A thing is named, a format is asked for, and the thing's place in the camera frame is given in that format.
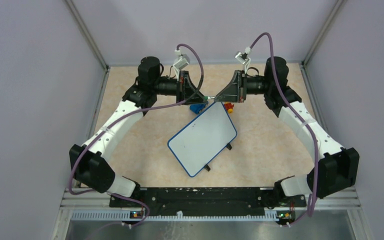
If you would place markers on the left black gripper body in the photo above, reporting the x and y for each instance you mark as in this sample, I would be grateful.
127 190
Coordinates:
180 93

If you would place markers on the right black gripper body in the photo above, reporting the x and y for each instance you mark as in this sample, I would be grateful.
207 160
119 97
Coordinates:
242 86

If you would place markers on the blue-framed whiteboard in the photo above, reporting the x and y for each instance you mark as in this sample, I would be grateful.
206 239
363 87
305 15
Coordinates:
203 138

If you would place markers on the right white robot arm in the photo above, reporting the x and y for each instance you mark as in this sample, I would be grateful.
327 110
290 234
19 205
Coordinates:
335 167

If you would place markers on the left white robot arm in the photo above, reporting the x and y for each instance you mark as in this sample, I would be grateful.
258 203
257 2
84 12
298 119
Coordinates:
150 91

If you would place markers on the blue toy car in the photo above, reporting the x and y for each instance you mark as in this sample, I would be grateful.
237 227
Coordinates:
197 108

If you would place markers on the red yellow toy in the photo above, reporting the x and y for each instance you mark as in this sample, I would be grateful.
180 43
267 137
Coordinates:
229 107

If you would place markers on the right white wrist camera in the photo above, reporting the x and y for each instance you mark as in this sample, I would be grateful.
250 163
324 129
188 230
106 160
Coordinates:
243 58

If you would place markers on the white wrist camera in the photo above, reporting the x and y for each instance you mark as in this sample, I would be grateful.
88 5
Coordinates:
243 58
182 60

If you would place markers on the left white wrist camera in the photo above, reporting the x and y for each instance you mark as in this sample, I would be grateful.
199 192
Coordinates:
182 60

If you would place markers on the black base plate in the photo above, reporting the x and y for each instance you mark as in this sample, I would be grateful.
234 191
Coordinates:
253 196

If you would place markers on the aluminium frame rail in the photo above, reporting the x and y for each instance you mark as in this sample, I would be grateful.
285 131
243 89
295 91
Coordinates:
95 216

